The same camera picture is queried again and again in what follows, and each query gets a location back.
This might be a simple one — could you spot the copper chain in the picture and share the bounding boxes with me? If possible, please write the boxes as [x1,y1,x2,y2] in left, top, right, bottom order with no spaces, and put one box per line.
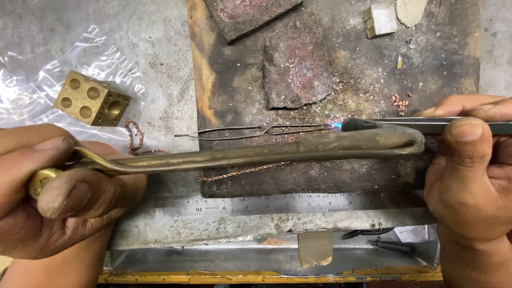
[124,119,289,183]

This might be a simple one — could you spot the black handled tool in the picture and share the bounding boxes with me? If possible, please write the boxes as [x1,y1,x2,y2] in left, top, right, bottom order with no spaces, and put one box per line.
[367,238,413,254]

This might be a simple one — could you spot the white paper slip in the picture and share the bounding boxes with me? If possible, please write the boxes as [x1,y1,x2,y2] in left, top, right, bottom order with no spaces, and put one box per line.
[394,225,429,244]

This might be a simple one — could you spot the steel ruler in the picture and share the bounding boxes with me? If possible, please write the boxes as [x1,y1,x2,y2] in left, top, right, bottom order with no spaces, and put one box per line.
[154,191,425,221]

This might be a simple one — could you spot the clear plastic bag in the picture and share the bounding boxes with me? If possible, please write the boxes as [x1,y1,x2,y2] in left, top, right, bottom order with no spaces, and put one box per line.
[0,25,147,141]

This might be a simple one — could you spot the beige flat stone piece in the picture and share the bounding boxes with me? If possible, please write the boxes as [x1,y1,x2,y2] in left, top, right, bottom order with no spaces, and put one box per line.
[395,0,428,28]

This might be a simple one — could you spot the person's left hand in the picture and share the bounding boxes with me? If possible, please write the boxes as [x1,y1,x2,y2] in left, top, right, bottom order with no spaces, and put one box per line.
[0,123,149,261]

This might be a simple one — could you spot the small white block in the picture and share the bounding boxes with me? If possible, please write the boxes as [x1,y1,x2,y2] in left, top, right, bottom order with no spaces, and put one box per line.
[363,3,399,40]

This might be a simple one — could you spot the dark metal pliers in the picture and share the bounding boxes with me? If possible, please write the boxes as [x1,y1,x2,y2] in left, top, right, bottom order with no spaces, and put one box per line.
[340,227,395,241]

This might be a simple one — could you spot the reddish worn fire brick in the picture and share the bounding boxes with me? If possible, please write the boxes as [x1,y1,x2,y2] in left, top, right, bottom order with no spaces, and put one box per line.
[262,18,334,110]

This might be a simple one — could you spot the pile of copper bits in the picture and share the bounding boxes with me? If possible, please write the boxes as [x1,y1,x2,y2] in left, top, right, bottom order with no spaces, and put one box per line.
[390,92,413,116]

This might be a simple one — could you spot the dark angular fire brick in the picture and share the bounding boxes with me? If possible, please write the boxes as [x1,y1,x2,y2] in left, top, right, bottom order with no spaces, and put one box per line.
[203,0,304,44]

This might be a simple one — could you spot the metal bench tray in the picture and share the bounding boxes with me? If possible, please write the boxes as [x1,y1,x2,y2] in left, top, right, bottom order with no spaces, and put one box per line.
[98,224,443,285]

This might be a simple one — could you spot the brass dapping block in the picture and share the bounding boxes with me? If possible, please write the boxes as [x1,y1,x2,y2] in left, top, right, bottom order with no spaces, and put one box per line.
[53,70,132,127]

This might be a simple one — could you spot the person's right hand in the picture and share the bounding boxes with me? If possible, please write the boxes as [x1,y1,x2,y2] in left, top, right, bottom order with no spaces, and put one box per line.
[414,94,512,245]

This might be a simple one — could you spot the long steel tweezers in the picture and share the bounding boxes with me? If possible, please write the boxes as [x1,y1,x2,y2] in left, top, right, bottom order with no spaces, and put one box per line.
[368,117,512,135]

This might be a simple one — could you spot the thin wire tweezers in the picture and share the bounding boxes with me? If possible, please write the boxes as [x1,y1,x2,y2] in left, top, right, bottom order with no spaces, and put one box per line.
[174,123,335,141]

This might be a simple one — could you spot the brass soldering torch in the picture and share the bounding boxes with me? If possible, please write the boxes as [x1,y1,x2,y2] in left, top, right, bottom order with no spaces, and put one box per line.
[28,117,437,201]

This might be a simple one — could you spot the charred soldering board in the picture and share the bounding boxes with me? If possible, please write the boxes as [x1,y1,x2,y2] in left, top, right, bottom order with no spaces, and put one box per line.
[186,0,481,199]

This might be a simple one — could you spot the flat wooden piece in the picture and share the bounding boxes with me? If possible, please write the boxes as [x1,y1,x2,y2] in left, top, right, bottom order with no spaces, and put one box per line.
[297,231,334,270]

